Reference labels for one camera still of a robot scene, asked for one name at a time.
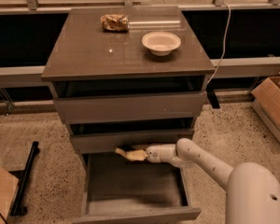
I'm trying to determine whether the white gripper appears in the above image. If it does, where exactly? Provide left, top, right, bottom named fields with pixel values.
left=115, top=144, right=162, bottom=163

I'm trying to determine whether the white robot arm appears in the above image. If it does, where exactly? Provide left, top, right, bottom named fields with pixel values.
left=115, top=138, right=280, bottom=224

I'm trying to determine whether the grey open bottom drawer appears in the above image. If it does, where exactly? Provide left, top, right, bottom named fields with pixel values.
left=72, top=153, right=201, bottom=224

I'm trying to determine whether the grey middle drawer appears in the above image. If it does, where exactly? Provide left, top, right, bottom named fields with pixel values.
left=70, top=128, right=194, bottom=154

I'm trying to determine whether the grey top drawer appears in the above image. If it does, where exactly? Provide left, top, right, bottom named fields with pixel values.
left=54, top=91, right=206, bottom=124

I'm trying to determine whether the grey drawer cabinet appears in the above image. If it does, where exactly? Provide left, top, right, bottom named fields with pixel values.
left=40, top=6, right=216, bottom=173

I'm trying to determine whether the white paper bowl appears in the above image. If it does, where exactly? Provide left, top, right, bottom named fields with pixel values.
left=142, top=32, right=181, bottom=56

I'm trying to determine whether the black metal bar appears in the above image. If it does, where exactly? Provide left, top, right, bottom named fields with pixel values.
left=10, top=141, right=40, bottom=217

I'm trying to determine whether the cardboard box right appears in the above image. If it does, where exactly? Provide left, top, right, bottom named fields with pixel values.
left=252, top=77, right=280, bottom=143

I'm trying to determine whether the cardboard box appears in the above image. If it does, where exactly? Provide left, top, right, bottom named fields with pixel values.
left=252, top=77, right=280, bottom=143
left=0, top=166, right=19, bottom=224

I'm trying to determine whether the cardboard box left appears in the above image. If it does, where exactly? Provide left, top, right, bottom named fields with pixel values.
left=0, top=166, right=19, bottom=224

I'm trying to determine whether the white power cable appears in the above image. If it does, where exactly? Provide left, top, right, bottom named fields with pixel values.
left=205, top=2, right=232, bottom=86

